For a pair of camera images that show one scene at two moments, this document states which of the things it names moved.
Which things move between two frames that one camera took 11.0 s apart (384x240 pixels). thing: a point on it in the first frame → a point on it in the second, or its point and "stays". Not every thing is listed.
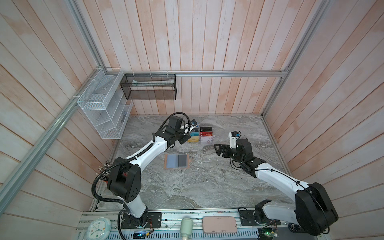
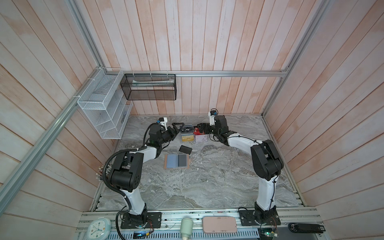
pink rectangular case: x=219 y=224 stays
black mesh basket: x=150 y=86 stays
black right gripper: x=226 y=148 → x=203 y=125
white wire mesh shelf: x=107 y=109 stays
